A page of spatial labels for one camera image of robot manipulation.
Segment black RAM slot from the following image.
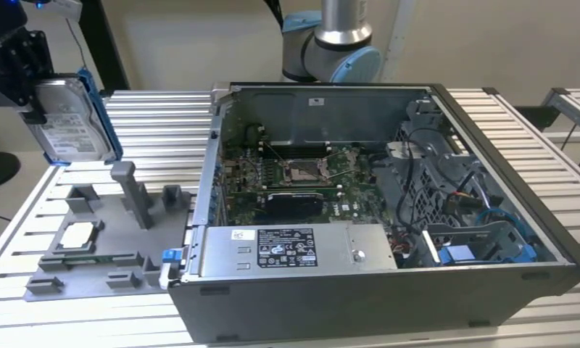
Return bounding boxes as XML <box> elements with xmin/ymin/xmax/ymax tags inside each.
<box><xmin>258</xmin><ymin>146</ymin><xmax>330</xmax><ymax>153</ymax></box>
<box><xmin>258</xmin><ymin>183</ymin><xmax>342</xmax><ymax>193</ymax></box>
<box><xmin>258</xmin><ymin>141</ymin><xmax>330</xmax><ymax>148</ymax></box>

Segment hard disk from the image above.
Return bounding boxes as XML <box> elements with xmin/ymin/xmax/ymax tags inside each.
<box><xmin>28</xmin><ymin>66</ymin><xmax>125</xmax><ymax>167</ymax></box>

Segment grey parts rack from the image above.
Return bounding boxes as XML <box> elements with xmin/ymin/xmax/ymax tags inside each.
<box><xmin>22</xmin><ymin>161</ymin><xmax>198</xmax><ymax>305</ymax></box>

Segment silver CPU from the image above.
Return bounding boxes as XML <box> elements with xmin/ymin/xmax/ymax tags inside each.
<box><xmin>58</xmin><ymin>223</ymin><xmax>98</xmax><ymax>252</ymax></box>

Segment grey metal drive cage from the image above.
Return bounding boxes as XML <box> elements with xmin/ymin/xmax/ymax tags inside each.
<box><xmin>372</xmin><ymin>99</ymin><xmax>561</xmax><ymax>270</ymax></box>

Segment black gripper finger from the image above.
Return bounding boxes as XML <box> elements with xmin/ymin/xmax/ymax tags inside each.
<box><xmin>18</xmin><ymin>81</ymin><xmax>49</xmax><ymax>125</ymax></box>

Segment black block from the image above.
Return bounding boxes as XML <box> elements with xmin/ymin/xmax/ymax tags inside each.
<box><xmin>513</xmin><ymin>104</ymin><xmax>561</xmax><ymax>132</ymax></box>

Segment yellow and black power wire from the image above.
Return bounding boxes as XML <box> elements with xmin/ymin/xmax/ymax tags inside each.
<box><xmin>444</xmin><ymin>170</ymin><xmax>485</xmax><ymax>215</ymax></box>

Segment blue case latch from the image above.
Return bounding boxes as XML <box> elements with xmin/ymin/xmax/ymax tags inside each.
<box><xmin>160</xmin><ymin>247</ymin><xmax>184</xmax><ymax>266</ymax></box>

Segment dark grey PC case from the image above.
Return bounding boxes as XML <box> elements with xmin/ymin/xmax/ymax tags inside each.
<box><xmin>166</xmin><ymin>81</ymin><xmax>580</xmax><ymax>344</ymax></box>

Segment CPU socket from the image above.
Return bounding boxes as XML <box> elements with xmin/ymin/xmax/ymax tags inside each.
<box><xmin>280</xmin><ymin>158</ymin><xmax>330</xmax><ymax>185</ymax></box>

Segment metal locking lever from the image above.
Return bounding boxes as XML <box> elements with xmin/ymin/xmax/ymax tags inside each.
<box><xmin>264</xmin><ymin>141</ymin><xmax>286</xmax><ymax>163</ymax></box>

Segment blue carrier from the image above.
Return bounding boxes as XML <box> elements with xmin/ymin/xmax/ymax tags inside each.
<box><xmin>437</xmin><ymin>245</ymin><xmax>476</xmax><ymax>263</ymax></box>

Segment silver power supply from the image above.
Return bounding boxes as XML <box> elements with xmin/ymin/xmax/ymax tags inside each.
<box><xmin>196</xmin><ymin>223</ymin><xmax>398</xmax><ymax>279</ymax></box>

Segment blue wire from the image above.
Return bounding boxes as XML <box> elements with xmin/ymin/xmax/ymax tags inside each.
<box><xmin>475</xmin><ymin>205</ymin><xmax>524</xmax><ymax>248</ymax></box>

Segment green motherboard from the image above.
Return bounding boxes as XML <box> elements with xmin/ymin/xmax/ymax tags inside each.
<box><xmin>218</xmin><ymin>140</ymin><xmax>393</xmax><ymax>226</ymax></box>

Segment black hanging cables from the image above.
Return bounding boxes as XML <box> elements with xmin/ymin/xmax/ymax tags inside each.
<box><xmin>261</xmin><ymin>0</ymin><xmax>286</xmax><ymax>27</ymax></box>

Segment black upright frame post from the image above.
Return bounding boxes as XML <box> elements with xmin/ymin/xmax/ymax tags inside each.
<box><xmin>78</xmin><ymin>0</ymin><xmax>130</xmax><ymax>91</ymax></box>

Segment grey disk bay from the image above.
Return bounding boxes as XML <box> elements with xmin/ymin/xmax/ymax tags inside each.
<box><xmin>420</xmin><ymin>220</ymin><xmax>539</xmax><ymax>266</ymax></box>

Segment thin black wall wire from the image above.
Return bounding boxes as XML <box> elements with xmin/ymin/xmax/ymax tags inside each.
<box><xmin>65</xmin><ymin>17</ymin><xmax>86</xmax><ymax>70</ymax></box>

